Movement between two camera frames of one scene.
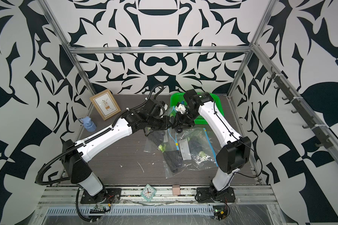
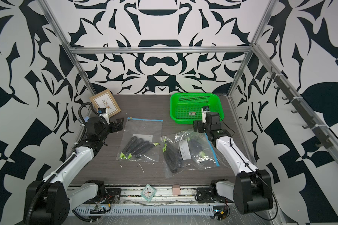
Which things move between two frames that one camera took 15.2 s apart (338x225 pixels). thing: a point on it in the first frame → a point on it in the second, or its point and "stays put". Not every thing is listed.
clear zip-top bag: [193, 151] stays put
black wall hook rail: [321, 138] stays put
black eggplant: [173, 159] stays put
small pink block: [176, 189] stays put
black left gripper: [165, 120] → [119, 124]
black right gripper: [180, 123] → [199, 123]
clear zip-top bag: [161, 138] → [141, 140]
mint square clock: [148, 192] stays put
